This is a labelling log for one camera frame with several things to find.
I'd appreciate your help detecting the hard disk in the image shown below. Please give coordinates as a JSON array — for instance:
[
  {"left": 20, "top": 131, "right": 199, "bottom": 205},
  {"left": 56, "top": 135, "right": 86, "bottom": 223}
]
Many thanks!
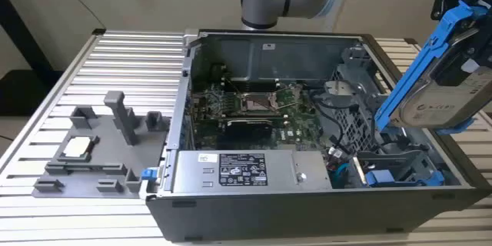
[{"left": 375, "top": 0, "right": 492, "bottom": 136}]

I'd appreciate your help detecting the grey metal disk bay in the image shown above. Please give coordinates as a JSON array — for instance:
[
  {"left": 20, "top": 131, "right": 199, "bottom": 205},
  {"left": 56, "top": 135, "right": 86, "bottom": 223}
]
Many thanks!
[{"left": 355, "top": 139, "right": 463, "bottom": 191}]

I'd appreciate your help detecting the empty blue disk carrier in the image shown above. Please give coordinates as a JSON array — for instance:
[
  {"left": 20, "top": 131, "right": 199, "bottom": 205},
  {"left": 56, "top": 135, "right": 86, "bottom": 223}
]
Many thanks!
[{"left": 364, "top": 170, "right": 444, "bottom": 188}]

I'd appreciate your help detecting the grey perforated metal cage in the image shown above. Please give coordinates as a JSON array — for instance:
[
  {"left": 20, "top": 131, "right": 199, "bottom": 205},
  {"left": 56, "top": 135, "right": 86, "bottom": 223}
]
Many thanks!
[{"left": 319, "top": 46, "right": 391, "bottom": 154}]

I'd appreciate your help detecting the green motherboard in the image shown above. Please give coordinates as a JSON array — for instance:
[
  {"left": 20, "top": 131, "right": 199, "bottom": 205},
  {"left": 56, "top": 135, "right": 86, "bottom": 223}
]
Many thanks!
[{"left": 190, "top": 83, "right": 335, "bottom": 152}]

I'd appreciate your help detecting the metal socket cover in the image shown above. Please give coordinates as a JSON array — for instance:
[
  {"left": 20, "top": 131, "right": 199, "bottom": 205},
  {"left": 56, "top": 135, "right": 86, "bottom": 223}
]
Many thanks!
[{"left": 254, "top": 84, "right": 303, "bottom": 111}]

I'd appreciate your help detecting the CPU socket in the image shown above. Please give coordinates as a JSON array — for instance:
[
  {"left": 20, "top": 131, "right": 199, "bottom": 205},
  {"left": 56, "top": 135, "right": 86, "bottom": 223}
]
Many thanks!
[{"left": 239, "top": 92, "right": 279, "bottom": 112}]

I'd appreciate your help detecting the black graphics card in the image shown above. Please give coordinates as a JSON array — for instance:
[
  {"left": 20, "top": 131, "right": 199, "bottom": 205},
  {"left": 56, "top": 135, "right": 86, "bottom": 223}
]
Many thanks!
[{"left": 218, "top": 116, "right": 286, "bottom": 152}]

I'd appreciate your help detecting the silver power supply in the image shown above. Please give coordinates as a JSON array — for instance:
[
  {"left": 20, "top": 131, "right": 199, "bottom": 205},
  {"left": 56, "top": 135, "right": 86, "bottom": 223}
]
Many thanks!
[{"left": 171, "top": 149, "right": 334, "bottom": 192}]

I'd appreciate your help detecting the dark grey PC case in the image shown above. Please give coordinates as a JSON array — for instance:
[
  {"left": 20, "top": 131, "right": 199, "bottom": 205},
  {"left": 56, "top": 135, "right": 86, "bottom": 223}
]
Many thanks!
[{"left": 144, "top": 28, "right": 492, "bottom": 243}]

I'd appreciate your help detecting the blue case latch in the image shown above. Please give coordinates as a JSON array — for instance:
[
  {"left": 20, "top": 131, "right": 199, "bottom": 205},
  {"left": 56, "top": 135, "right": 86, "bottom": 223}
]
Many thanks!
[{"left": 142, "top": 167, "right": 159, "bottom": 182}]

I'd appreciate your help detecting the grey parts rack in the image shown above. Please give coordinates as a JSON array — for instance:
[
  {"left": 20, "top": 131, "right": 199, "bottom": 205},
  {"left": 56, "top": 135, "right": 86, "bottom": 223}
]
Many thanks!
[{"left": 32, "top": 90, "right": 172, "bottom": 199}]

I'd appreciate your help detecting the silver CPU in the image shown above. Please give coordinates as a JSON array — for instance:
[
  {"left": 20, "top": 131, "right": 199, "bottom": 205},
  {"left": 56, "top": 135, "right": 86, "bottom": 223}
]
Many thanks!
[{"left": 63, "top": 136, "right": 98, "bottom": 157}]

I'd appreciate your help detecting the black round wire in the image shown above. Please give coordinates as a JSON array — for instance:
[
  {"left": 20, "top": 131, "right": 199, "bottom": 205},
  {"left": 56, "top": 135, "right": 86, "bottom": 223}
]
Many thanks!
[{"left": 310, "top": 90, "right": 350, "bottom": 154}]

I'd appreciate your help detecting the red and black wire bundle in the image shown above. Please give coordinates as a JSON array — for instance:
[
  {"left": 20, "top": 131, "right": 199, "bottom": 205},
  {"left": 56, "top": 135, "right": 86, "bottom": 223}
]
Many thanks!
[{"left": 326, "top": 147, "right": 347, "bottom": 169}]

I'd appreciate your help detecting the blue wire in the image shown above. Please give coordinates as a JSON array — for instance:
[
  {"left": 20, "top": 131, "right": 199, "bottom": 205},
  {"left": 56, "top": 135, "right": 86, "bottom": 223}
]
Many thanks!
[{"left": 331, "top": 161, "right": 350, "bottom": 183}]

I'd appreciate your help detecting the wire locking lever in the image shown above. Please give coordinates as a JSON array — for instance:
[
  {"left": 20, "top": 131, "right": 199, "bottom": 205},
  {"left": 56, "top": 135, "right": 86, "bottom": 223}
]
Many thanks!
[{"left": 224, "top": 76, "right": 250, "bottom": 97}]

